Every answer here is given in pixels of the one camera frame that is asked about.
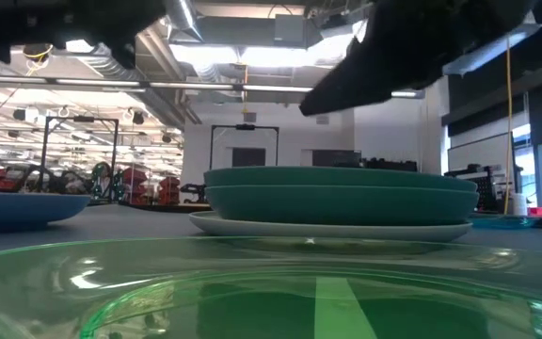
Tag long ceiling strip light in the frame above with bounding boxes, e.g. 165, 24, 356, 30
0, 74, 423, 100

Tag yellow hanging cable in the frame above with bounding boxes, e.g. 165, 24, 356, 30
502, 37, 515, 216

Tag silver round air duct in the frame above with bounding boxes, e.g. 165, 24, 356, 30
161, 0, 204, 41

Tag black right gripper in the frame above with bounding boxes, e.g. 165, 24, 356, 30
298, 0, 540, 117

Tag black storage cases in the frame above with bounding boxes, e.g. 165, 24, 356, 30
361, 158, 419, 173

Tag clear green plastic plate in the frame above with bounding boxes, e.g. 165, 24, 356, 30
0, 236, 542, 339

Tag black wire cart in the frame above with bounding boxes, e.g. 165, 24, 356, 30
443, 163, 508, 214

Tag white plastic plate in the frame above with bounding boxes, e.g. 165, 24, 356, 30
188, 210, 474, 244

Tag clear blue plastic plate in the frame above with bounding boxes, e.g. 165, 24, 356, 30
468, 214, 541, 232

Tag black cabinet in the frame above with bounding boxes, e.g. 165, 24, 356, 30
311, 149, 363, 170

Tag teal plastic plate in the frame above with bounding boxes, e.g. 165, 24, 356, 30
203, 166, 478, 193
204, 184, 481, 227

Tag grey ceiling unit box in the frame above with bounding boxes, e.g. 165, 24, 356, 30
274, 13, 308, 44

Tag dark wall screen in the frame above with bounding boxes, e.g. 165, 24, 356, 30
231, 147, 267, 169

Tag white bucket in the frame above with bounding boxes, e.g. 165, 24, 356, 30
510, 192, 530, 217

